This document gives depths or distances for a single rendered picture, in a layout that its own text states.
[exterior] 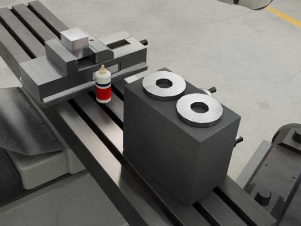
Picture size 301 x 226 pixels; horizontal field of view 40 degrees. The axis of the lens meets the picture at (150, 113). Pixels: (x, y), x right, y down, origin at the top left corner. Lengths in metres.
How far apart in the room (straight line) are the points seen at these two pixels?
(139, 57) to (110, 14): 2.46
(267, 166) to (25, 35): 0.94
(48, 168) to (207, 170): 0.48
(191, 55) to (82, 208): 2.01
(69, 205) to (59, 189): 0.10
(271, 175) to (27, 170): 0.81
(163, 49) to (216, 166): 2.39
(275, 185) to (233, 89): 1.48
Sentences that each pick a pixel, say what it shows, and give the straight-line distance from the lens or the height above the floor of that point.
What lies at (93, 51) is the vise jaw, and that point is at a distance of 1.12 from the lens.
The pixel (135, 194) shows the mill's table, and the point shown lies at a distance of 0.89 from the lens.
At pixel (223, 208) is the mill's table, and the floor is 0.93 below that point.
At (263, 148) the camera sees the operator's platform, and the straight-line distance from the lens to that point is 1.85.
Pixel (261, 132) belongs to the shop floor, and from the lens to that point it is 2.55.
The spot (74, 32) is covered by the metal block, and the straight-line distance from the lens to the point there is 1.13.
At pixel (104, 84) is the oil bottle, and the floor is 1.00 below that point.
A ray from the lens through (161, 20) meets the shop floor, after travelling 3.59.
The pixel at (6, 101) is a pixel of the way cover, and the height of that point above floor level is 0.88.
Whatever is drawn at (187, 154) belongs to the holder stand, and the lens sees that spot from 0.78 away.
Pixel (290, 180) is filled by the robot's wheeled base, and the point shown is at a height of 0.59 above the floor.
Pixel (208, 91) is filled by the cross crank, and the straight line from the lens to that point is 1.59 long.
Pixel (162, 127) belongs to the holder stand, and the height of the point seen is 1.09.
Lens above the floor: 1.62
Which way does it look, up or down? 40 degrees down
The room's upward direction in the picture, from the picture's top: 4 degrees clockwise
